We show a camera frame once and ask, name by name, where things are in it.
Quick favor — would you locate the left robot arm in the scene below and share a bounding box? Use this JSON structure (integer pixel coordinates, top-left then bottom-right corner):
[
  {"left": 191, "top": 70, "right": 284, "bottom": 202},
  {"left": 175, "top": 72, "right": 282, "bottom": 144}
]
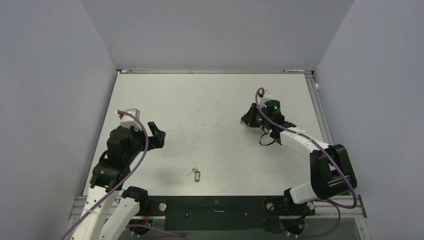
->
[{"left": 61, "top": 120, "right": 166, "bottom": 240}]

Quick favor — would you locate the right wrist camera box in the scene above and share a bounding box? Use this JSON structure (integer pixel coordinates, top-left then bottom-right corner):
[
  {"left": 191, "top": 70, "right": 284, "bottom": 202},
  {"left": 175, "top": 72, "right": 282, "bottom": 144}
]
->
[{"left": 257, "top": 90, "right": 274, "bottom": 108}]

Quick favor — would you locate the key with grey tag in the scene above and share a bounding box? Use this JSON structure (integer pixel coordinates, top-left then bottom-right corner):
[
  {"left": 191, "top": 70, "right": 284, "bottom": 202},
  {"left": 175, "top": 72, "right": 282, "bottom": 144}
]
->
[{"left": 186, "top": 167, "right": 201, "bottom": 183}]

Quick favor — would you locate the red white marker pen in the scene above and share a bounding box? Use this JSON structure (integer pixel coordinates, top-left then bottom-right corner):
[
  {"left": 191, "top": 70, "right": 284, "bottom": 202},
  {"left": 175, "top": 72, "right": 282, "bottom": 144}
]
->
[{"left": 284, "top": 69, "right": 305, "bottom": 73}]

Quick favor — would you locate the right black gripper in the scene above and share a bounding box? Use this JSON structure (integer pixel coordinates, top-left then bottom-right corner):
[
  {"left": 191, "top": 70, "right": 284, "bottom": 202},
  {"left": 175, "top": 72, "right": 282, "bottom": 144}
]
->
[{"left": 242, "top": 103, "right": 272, "bottom": 128}]

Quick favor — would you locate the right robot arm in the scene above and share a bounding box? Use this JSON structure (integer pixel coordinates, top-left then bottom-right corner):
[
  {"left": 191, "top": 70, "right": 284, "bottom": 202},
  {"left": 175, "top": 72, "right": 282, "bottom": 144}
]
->
[{"left": 241, "top": 100, "right": 357, "bottom": 214}]

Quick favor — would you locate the purple cable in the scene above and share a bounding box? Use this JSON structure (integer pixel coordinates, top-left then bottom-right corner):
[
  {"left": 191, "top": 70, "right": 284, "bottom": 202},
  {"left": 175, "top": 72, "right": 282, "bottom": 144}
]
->
[
  {"left": 59, "top": 110, "right": 186, "bottom": 240},
  {"left": 255, "top": 87, "right": 359, "bottom": 239}
]

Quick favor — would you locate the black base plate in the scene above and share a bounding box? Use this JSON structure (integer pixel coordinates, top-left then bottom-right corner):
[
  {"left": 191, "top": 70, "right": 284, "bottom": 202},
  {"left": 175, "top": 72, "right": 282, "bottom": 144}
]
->
[{"left": 128, "top": 195, "right": 316, "bottom": 231}]

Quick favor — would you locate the aluminium frame rail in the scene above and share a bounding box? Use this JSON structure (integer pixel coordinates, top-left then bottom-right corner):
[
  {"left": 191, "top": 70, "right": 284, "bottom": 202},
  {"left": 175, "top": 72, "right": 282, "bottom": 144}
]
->
[{"left": 304, "top": 71, "right": 365, "bottom": 213}]

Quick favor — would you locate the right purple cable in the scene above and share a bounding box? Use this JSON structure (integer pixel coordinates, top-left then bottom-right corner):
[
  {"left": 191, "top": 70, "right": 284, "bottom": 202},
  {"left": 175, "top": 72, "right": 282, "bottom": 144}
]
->
[{"left": 255, "top": 87, "right": 359, "bottom": 239}]

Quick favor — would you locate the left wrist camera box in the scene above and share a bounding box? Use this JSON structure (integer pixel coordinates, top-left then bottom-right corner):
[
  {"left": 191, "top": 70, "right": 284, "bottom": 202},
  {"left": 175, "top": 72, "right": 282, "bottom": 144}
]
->
[{"left": 116, "top": 108, "right": 141, "bottom": 131}]

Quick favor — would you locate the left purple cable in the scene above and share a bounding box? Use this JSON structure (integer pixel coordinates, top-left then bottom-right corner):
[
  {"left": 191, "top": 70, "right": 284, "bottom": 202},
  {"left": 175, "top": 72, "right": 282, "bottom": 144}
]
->
[{"left": 59, "top": 110, "right": 186, "bottom": 240}]

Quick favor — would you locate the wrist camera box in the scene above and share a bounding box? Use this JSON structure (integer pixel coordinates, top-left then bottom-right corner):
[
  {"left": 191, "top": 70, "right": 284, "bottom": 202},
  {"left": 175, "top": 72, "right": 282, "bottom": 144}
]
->
[
  {"left": 257, "top": 90, "right": 274, "bottom": 108},
  {"left": 116, "top": 108, "right": 141, "bottom": 131}
]

